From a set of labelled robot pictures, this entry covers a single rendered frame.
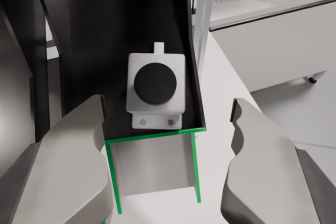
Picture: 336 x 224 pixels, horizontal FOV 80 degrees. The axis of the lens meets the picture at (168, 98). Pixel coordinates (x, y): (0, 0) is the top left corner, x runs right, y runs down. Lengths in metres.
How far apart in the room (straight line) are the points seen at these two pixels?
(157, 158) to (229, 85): 0.39
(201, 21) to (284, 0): 0.84
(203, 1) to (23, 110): 0.22
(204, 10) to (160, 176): 0.27
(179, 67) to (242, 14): 0.82
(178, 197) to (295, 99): 1.50
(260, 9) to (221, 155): 0.66
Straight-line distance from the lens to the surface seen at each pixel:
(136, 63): 0.16
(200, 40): 0.29
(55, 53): 0.27
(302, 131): 1.75
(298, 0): 1.12
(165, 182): 0.39
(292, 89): 1.94
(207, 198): 0.53
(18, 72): 0.25
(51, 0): 0.23
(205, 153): 0.55
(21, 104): 0.24
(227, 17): 0.92
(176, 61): 0.15
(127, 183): 0.39
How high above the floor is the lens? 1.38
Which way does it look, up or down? 57 degrees down
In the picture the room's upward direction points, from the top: 5 degrees counter-clockwise
